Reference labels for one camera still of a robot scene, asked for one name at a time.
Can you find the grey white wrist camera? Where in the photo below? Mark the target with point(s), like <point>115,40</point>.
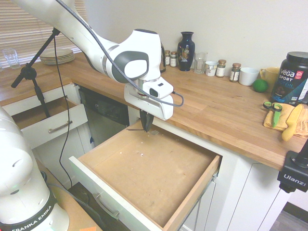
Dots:
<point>160,90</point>

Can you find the small open wooden drawer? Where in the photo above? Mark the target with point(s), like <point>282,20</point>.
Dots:
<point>55,120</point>

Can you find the black boom stand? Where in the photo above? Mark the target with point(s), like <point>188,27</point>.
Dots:
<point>29,72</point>

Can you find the stainless steel dishwasher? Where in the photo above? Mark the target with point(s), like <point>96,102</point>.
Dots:
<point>106,113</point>

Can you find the large open wooden drawer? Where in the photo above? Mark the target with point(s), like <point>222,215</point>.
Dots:
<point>154,173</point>

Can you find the plain white cup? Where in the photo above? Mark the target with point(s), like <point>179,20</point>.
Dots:
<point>248,77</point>

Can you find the clear drinking glass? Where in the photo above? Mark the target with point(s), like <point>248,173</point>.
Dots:
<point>10,59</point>

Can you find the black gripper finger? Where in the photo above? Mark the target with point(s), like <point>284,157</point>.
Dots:
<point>143,120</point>
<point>150,121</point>

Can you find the spice jar green contents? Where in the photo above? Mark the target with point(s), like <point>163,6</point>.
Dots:
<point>221,69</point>

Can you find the dark blue floral vase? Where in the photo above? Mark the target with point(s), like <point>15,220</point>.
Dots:
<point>185,51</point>

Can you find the clear faceted glass tumbler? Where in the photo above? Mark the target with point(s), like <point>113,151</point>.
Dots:
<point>200,63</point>

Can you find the yellow knife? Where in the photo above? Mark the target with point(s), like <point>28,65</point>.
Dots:
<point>292,124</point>

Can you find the yellow mug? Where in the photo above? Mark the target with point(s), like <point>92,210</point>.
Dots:
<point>274,75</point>

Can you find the white base cabinet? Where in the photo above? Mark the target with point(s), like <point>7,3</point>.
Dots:
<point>240,192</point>

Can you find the black Vega protein tub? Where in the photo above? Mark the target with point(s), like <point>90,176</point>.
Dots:
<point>290,79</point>

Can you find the stack of cream plates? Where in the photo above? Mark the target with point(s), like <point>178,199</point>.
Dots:
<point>57,57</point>

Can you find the spice jar brown lid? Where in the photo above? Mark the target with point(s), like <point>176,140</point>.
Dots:
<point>235,73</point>

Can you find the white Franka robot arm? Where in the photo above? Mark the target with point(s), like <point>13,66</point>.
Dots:
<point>134,62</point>

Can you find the yellow folded cloth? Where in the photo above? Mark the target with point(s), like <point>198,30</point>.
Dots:
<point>284,113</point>

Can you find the white window blinds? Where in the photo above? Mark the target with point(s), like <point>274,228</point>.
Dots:
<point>24,24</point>

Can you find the black Ulanzi camera mount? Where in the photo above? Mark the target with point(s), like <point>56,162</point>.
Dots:
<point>294,173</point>

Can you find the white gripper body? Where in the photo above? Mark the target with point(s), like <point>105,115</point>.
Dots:
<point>144,106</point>

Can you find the green lime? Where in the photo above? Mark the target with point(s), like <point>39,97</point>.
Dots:
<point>260,85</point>

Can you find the small spice jar white label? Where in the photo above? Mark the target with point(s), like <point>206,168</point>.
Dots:
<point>167,58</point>
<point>173,59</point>

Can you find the metal fork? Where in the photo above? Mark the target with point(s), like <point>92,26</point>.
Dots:
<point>134,130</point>

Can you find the white mug with print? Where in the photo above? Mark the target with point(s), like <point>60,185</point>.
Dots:
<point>211,69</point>

